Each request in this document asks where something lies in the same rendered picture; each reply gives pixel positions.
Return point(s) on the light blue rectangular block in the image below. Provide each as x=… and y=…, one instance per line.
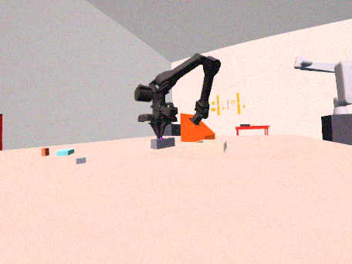
x=65, y=152

